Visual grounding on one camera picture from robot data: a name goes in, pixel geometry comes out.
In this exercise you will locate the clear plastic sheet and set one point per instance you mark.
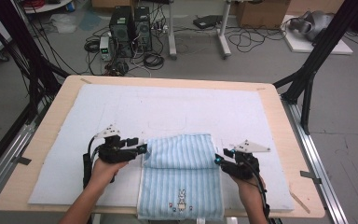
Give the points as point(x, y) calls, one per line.
point(63, 24)

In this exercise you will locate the white power supply unit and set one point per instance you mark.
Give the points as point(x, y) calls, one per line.
point(105, 48)

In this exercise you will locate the white round table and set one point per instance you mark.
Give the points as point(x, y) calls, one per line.
point(49, 6)

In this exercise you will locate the blue striped towel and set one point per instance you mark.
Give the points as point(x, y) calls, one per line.
point(180, 180)

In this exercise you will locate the large black computer tower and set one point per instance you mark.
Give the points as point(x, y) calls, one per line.
point(121, 28)

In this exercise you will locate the white desk frame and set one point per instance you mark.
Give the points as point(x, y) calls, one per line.
point(172, 31)

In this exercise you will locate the person's right hand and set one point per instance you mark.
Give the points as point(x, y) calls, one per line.
point(250, 193)

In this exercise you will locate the person's left hand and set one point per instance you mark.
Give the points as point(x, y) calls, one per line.
point(101, 174)

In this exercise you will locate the plain cardboard box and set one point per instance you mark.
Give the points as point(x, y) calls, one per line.
point(112, 3)

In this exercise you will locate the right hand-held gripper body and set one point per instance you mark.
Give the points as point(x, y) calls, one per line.
point(248, 146)

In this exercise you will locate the thin wooden stick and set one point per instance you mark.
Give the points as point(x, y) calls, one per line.
point(300, 201)

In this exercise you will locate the open cardboard box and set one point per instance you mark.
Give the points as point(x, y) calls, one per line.
point(261, 14)

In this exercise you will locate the beige cabinet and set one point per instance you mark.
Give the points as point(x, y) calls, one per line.
point(313, 6)

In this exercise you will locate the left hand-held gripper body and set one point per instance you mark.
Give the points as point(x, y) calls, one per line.
point(108, 132)

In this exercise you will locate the grey tape strip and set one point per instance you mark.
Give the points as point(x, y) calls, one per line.
point(23, 160)
point(309, 175)

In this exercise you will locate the white floor board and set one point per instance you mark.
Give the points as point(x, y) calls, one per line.
point(298, 46)

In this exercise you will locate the grey rounded device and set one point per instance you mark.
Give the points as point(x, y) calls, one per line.
point(313, 23)

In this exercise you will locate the slim black computer tower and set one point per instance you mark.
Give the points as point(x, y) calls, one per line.
point(143, 28)

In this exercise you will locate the aluminium rail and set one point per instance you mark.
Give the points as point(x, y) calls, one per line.
point(317, 161)
point(9, 155)

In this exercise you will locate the white foam mat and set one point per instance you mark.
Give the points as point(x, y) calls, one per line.
point(167, 105)

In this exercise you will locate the black flat case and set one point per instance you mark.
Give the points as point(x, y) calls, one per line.
point(206, 21)

